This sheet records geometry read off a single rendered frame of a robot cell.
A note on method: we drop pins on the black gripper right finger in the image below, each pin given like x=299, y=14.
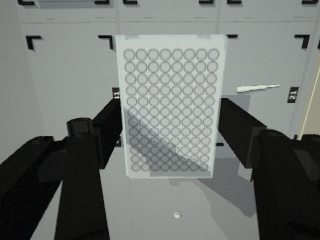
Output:
x=285, y=174

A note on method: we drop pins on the light grey deck plate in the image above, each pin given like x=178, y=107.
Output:
x=218, y=208

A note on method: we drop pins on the white pipette tip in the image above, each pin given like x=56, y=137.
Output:
x=248, y=88

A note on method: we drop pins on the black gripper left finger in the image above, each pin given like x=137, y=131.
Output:
x=81, y=212

